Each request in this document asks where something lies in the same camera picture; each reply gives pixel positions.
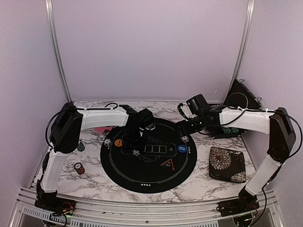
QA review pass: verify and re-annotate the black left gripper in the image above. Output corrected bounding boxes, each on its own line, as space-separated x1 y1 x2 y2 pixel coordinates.
122 127 147 153

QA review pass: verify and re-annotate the red triangle all-in marker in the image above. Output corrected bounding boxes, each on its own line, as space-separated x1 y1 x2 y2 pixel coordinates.
160 158 175 171

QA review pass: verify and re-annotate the black poker chip case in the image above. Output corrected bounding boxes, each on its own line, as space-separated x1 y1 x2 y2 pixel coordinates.
206 79 262 139

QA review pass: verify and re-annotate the red playing card deck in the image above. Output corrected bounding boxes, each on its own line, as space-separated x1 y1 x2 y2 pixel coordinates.
94 126 113 133

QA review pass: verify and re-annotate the round black poker mat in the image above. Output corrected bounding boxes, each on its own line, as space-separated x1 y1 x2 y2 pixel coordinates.
100 118 197 193

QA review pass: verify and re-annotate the floral patterned pouch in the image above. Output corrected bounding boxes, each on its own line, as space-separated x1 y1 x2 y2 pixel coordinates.
209 147 246 183

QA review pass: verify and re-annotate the grey chip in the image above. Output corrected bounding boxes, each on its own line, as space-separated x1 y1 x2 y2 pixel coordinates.
103 139 112 148
180 135 189 143

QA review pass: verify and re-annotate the blue small blind button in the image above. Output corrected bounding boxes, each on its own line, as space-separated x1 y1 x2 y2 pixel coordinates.
178 145 187 153

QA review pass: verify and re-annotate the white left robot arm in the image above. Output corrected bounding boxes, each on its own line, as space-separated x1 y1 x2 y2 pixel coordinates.
36 103 155 210

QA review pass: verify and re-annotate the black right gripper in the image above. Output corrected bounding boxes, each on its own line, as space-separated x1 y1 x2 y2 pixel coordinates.
175 115 205 138

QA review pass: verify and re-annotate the orange big blind button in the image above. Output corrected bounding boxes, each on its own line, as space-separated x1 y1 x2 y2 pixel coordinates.
114 139 123 147

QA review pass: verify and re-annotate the green poker chip stack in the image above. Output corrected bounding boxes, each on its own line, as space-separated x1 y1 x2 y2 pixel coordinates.
77 140 85 152

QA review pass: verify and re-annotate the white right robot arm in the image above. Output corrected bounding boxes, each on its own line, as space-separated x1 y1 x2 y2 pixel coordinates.
177 94 300 212

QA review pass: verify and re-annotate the red poker chip stack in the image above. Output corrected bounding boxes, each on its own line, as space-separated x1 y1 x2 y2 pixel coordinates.
74 162 85 175

